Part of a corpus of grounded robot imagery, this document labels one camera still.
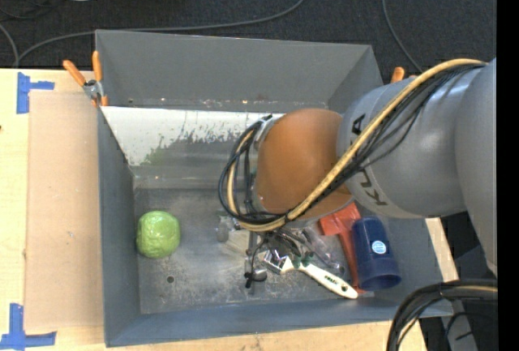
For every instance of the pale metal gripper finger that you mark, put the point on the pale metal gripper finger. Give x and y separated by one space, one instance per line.
275 259
222 234

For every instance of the clear plastic thing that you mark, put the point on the clear plastic thing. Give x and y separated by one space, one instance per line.
324 250

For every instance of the grey metal bin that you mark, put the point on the grey metal bin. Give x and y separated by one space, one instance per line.
194 284

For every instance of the red plastic scraper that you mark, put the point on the red plastic scraper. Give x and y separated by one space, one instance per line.
340 222

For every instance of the green toy lettuce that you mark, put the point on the green toy lettuce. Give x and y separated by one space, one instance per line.
158 234

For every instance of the blue plastic cup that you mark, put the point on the blue plastic cup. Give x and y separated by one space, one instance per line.
375 256

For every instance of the brown cardboard board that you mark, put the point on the brown cardboard board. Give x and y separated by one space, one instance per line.
61 199

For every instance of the black cylinder on white bracket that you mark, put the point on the black cylinder on white bracket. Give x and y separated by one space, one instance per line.
247 279

